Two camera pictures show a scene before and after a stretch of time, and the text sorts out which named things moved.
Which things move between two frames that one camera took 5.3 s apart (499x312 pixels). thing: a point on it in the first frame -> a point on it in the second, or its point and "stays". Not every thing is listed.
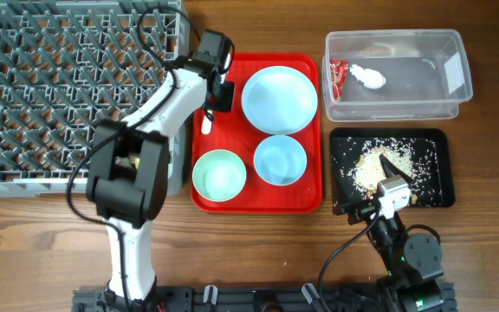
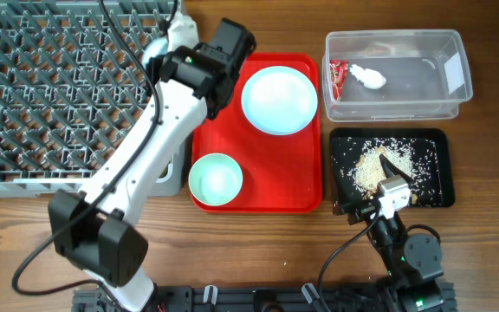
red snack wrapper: x=338 y=72 stays
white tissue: x=369 y=78 stays
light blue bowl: x=280 y=160 -> x=154 y=48
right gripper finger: x=390 y=169 stays
